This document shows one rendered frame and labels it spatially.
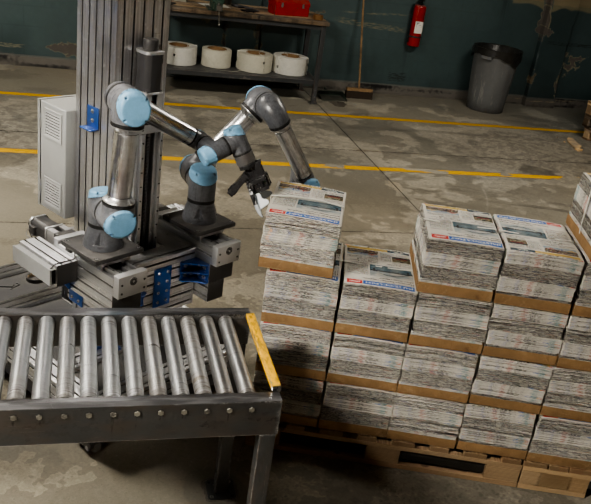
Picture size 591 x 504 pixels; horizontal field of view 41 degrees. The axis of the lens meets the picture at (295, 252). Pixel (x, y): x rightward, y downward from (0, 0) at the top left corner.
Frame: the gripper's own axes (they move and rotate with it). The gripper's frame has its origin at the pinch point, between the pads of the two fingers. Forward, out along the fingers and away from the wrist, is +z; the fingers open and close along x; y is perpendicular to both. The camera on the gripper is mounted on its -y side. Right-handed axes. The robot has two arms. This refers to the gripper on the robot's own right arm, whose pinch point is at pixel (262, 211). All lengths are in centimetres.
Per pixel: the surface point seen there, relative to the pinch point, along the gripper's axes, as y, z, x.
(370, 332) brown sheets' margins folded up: 25, 56, -18
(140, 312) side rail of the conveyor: -37, 1, -59
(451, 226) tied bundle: 67, 30, -3
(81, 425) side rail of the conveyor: -41, 6, -114
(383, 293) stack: 35, 41, -18
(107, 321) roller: -45, -3, -68
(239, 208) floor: -79, 68, 245
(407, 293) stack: 44, 44, -18
